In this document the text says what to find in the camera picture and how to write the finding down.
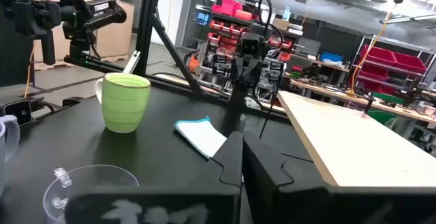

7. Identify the small cardboard box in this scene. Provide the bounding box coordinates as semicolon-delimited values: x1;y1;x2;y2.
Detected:
272;17;290;31

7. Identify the blue storage bin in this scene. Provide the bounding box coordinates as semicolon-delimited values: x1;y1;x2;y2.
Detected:
320;51;345;64

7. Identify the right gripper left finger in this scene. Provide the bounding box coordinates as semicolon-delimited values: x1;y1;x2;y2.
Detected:
64;131;243;224

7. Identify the black partition panel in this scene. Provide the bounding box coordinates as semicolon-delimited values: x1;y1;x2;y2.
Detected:
0;0;35;88

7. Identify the green bin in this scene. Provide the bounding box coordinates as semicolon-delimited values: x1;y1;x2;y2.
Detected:
367;93;405;125

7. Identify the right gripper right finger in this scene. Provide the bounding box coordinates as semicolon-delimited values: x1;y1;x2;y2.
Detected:
242;130;436;224

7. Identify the orange power tool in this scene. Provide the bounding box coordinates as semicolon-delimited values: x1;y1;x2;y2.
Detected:
188;53;202;74

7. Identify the grey ceramic mug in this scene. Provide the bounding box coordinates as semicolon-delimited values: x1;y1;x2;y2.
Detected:
0;114;20;197

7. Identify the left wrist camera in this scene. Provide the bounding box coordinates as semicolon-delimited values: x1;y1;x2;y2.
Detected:
238;35;262;57

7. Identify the light blue folded cloth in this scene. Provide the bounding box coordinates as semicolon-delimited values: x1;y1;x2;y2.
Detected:
174;116;228;160

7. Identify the wooden pallet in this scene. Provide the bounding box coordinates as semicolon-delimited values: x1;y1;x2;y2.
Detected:
33;54;129;71

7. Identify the yellow hanging cable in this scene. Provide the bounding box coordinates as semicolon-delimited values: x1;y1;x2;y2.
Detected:
346;2;400;97

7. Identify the red bin storage rack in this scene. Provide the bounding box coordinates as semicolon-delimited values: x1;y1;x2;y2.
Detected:
193;0;304;97

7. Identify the black cube camera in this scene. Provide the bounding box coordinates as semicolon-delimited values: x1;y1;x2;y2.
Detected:
0;97;33;128

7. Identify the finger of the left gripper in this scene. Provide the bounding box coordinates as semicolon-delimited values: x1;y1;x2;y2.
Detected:
238;59;249;79
248;59;258;79

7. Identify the white frame bracket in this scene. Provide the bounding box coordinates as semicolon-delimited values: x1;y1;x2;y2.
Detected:
122;50;141;75

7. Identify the green ceramic mug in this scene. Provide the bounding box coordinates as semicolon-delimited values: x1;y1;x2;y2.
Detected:
95;72;152;134

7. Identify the metal shelf with red bins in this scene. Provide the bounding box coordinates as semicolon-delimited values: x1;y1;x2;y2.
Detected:
350;35;436;97

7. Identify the wooden workbench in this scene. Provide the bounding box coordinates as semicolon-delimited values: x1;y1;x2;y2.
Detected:
289;77;436;125

